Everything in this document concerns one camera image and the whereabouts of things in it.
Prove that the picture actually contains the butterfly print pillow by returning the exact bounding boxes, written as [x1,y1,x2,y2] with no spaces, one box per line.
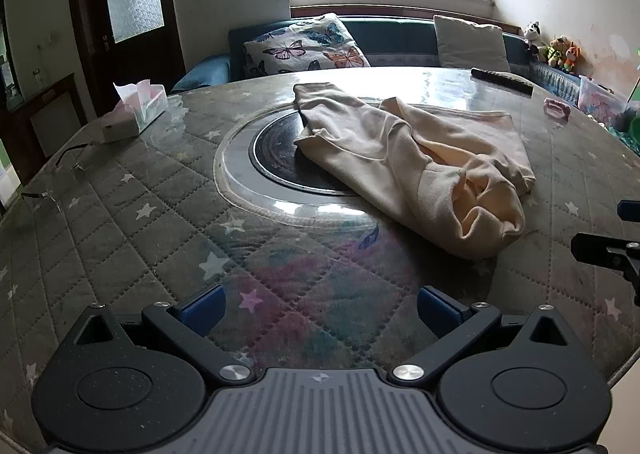
[242,13,371,77]

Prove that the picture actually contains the green plush toy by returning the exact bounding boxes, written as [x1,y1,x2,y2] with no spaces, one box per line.
[539,36,570,68]

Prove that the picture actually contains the black and white plush toy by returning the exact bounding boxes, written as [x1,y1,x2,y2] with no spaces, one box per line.
[523,21,544,58]

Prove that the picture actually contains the round black cooktop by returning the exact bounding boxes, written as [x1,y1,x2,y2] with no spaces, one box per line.
[214,101,382,231]

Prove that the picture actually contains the pink plastic clip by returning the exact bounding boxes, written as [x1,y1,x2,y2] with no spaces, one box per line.
[544,97,572,122]

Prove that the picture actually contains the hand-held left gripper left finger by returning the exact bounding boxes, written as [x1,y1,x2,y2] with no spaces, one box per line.
[74,284,254,388]

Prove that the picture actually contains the dark wooden cabinet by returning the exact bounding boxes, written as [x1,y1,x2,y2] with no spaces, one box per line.
[0,73,97,172]

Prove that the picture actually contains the orange plush toy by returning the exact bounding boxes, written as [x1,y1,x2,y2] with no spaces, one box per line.
[562,41,584,73]

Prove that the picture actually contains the clear plastic storage box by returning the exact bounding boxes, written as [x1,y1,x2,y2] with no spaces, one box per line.
[577,76,640,126]

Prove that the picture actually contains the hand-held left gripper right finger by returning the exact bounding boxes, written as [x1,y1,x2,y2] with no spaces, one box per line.
[389,285,577,386]

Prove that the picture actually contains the plain white pillow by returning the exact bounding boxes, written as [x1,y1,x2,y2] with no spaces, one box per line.
[433,14,512,74]

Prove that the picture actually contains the dark wooden glass door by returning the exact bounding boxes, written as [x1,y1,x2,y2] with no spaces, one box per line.
[66,0,187,97]

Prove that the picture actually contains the white tissue box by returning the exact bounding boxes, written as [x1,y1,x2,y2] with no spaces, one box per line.
[100,79,169,143]

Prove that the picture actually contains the cream sweatshirt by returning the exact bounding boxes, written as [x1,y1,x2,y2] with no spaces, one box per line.
[292,82,537,261]

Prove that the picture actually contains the black remote control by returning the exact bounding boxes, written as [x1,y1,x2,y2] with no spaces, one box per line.
[471,66,535,96]

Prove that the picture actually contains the blue sofa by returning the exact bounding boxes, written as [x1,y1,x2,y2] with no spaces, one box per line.
[171,16,583,95]

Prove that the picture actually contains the thin wire eyeglasses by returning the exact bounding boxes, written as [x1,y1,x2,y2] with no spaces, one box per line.
[22,140,99,208]

